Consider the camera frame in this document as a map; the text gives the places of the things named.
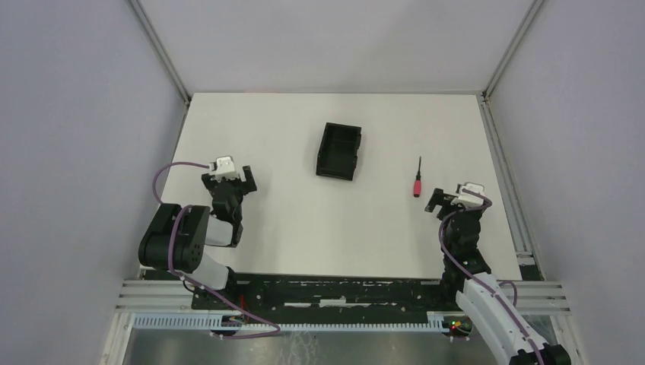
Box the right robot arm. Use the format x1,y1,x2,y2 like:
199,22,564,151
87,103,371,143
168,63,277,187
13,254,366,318
425,182,572,364

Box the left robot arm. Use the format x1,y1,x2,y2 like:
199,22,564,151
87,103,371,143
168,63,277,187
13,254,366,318
138,165,257,290

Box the black plastic bin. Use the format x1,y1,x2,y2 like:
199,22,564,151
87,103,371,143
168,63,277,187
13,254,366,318
316,122,361,181

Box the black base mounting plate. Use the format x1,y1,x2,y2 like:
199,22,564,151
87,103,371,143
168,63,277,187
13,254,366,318
221,272,459,325

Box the front aluminium extrusion rails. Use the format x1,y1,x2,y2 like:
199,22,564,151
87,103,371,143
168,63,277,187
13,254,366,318
116,280,571,316

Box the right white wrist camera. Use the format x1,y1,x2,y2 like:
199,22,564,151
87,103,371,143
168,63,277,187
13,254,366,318
450,182,485,208

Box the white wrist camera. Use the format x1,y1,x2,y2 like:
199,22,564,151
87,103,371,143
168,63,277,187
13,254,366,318
450,182,485,208
208,156,243,183

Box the red handled screwdriver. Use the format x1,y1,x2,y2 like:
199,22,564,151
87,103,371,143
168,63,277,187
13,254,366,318
412,157,422,198

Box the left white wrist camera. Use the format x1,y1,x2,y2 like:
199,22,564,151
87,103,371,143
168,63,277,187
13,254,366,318
208,156,243,183

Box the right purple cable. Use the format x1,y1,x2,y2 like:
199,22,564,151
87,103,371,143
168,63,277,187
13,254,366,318
437,188,546,365

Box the purple cable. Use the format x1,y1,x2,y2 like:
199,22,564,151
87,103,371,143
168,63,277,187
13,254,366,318
437,188,546,365
153,160,281,340

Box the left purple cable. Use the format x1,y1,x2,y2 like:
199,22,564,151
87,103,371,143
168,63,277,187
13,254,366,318
153,160,281,340

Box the right aluminium frame rail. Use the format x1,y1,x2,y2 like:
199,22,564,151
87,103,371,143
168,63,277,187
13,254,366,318
475,0,548,281

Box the aluminium frame rail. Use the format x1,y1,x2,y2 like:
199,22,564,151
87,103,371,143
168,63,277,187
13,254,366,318
475,0,548,281
127,0,192,107

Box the white slotted cable duct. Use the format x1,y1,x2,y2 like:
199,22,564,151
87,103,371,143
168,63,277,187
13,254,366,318
132,313,450,333

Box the left aluminium frame rail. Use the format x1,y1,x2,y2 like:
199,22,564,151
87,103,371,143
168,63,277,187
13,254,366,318
127,0,192,107

